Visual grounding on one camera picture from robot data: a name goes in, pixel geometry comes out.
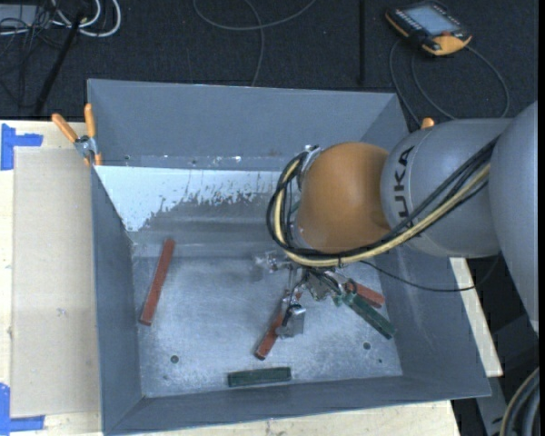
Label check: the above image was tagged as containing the red-brown flat block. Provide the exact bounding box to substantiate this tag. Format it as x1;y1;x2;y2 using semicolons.
347;280;387;310
138;237;177;327
253;288;302;362

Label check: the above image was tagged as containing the pale wood flat board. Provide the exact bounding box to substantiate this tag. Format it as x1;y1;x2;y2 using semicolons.
9;146;102;418

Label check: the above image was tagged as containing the dark green flat block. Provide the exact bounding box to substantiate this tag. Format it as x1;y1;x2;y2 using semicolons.
227;366;293;389
333;292;398;341

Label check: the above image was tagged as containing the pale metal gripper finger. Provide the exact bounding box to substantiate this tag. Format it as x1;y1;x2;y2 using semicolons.
278;304;308;340
252;251;285;283

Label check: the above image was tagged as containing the grey metal bin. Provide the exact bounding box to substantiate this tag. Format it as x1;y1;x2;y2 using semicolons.
86;78;492;436

